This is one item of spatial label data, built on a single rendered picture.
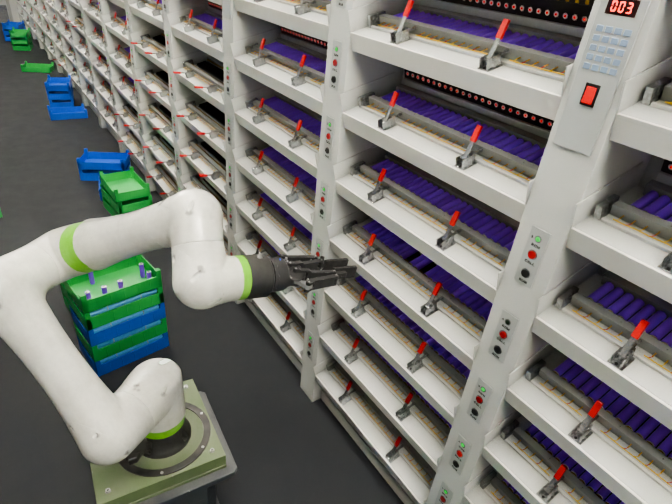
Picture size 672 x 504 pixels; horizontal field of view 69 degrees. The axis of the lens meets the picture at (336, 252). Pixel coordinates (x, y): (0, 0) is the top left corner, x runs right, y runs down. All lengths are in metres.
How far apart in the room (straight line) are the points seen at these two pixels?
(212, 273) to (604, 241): 0.69
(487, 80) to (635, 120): 0.28
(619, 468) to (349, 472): 0.98
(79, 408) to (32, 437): 0.85
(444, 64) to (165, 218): 0.64
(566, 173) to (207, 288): 0.67
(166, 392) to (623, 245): 1.05
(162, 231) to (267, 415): 1.13
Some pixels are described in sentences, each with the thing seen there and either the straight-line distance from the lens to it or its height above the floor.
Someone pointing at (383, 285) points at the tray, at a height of 0.75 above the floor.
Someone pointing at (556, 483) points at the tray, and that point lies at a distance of 1.27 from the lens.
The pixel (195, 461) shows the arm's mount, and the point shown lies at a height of 0.33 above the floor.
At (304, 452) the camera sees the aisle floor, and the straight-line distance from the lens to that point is 1.88.
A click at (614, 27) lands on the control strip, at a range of 0.89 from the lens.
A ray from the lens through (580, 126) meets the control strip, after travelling 0.91.
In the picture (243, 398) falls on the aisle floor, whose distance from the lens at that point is 2.03.
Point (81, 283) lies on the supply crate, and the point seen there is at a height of 0.32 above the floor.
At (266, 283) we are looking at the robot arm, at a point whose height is 0.94.
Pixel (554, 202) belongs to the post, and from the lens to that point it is 0.95.
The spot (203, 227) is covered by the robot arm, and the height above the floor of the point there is 1.06.
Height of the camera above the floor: 1.52
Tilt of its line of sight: 32 degrees down
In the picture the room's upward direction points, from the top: 6 degrees clockwise
